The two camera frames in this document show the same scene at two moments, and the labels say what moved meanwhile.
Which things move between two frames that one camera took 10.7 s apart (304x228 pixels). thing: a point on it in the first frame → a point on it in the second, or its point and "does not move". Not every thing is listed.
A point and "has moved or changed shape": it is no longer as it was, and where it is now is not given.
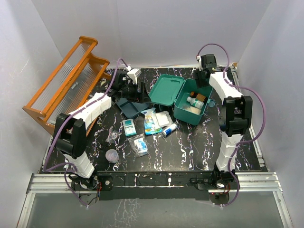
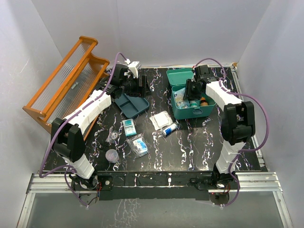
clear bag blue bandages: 138,145 does not move
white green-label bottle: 195,102 has moved or changed shape
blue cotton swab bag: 151,124 → 179,95
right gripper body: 200,82 → 197,93
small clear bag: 112,136 does not move
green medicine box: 174,90 has moved or changed shape
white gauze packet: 162,118 does not move
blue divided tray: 131,109 does not move
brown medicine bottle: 199,97 has moved or changed shape
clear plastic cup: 112,156 does not move
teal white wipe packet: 129,128 does not move
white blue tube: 167,130 does not move
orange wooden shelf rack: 79,75 does not move
